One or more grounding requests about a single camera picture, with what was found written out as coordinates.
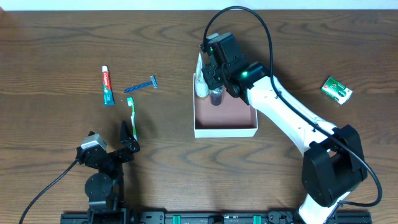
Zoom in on clear pump soap bottle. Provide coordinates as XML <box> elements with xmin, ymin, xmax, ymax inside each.
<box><xmin>210</xmin><ymin>86</ymin><xmax>224</xmax><ymax>106</ymax></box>

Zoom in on green and white toothbrush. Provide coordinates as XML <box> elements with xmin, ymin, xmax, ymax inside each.
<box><xmin>127</xmin><ymin>97</ymin><xmax>137</xmax><ymax>139</ymax></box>

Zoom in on red and teal toothpaste tube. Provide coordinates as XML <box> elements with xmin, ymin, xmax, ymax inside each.
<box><xmin>102</xmin><ymin>65</ymin><xmax>114</xmax><ymax>106</ymax></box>

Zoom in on white squeeze tube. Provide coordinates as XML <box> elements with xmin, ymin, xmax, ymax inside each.
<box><xmin>194</xmin><ymin>52</ymin><xmax>209</xmax><ymax>98</ymax></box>

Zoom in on blue disposable razor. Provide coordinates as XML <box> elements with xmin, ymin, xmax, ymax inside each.
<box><xmin>123</xmin><ymin>75</ymin><xmax>159</xmax><ymax>93</ymax></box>

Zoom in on green soap bar package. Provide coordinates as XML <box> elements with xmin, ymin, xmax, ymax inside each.
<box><xmin>321</xmin><ymin>77</ymin><xmax>353</xmax><ymax>105</ymax></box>

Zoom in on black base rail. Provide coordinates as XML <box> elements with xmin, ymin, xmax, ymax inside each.
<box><xmin>60</xmin><ymin>210</ymin><xmax>373</xmax><ymax>224</ymax></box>

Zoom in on right black cable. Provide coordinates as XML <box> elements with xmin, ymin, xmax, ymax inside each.
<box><xmin>200</xmin><ymin>5</ymin><xmax>383</xmax><ymax>208</ymax></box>

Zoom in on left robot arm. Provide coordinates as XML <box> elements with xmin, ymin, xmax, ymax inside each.
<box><xmin>76</xmin><ymin>121</ymin><xmax>140</xmax><ymax>213</ymax></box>

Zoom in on left black cable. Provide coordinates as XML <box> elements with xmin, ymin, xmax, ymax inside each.
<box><xmin>19</xmin><ymin>159</ymin><xmax>78</xmax><ymax>224</ymax></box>

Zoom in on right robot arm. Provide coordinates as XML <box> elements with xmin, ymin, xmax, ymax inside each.
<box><xmin>196</xmin><ymin>55</ymin><xmax>371</xmax><ymax>223</ymax></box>

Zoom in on black cable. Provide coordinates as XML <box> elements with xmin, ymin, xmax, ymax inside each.
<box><xmin>200</xmin><ymin>5</ymin><xmax>383</xmax><ymax>208</ymax></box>
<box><xmin>19</xmin><ymin>159</ymin><xmax>78</xmax><ymax>224</ymax></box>

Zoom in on white box with pink interior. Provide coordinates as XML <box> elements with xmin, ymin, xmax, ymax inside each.
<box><xmin>193</xmin><ymin>92</ymin><xmax>258</xmax><ymax>138</ymax></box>

